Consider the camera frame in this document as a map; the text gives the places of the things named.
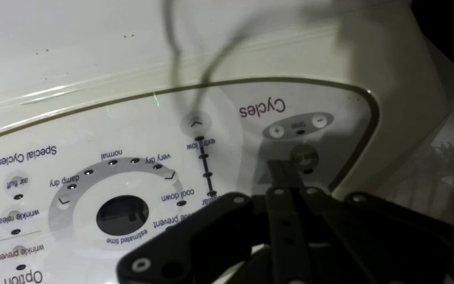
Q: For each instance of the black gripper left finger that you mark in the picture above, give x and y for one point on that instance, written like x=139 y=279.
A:
x=287 y=260

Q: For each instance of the white left washing machine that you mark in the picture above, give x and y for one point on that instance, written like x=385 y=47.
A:
x=139 y=138

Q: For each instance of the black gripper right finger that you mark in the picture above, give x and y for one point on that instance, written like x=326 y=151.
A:
x=389 y=244

